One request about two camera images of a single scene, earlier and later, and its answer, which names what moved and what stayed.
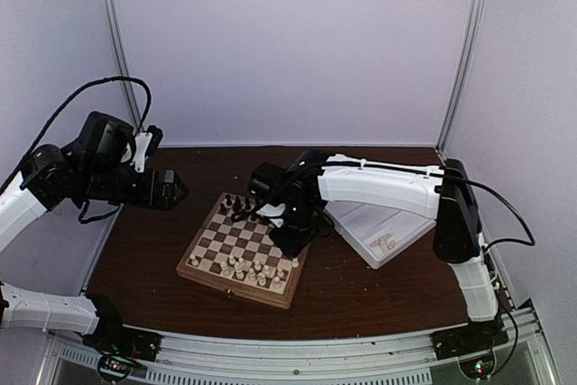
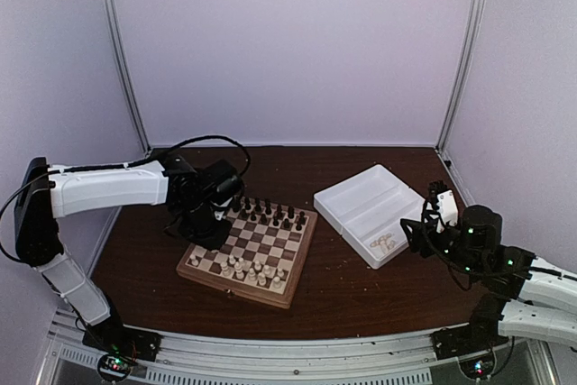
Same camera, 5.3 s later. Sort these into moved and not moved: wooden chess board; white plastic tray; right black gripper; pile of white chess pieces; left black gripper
Moved: left black gripper; right black gripper
Not moved: white plastic tray; pile of white chess pieces; wooden chess board
